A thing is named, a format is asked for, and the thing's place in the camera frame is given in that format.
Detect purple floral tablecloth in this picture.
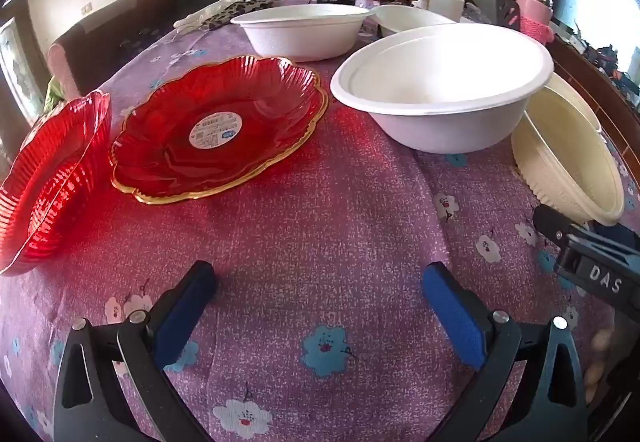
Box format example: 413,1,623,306
0,0,640,442

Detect leopard print cloth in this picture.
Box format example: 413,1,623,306
200,0,273,31

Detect pink insulated bottle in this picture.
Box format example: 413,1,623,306
515,0,555,45

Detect black slotted spatula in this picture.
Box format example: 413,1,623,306
496,0,522,28

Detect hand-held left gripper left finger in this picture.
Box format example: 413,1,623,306
52,260,218,442

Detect maroon armchair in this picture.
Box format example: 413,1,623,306
48,0,175,100

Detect wooden glass door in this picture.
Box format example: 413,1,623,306
0,0,46,123

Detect large white paper bowl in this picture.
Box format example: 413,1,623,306
330,23,555,154

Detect wooden sideboard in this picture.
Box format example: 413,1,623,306
547,34,640,193

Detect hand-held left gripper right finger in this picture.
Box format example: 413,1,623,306
422,262,588,442

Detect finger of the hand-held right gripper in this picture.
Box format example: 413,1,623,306
532,204,640,317

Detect cream ribbed plastic bowl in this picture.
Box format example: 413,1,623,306
511,86,626,226

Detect green cloth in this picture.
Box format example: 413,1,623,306
44,76,68,113

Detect red glass plate gold rim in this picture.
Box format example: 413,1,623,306
110,55,330,205

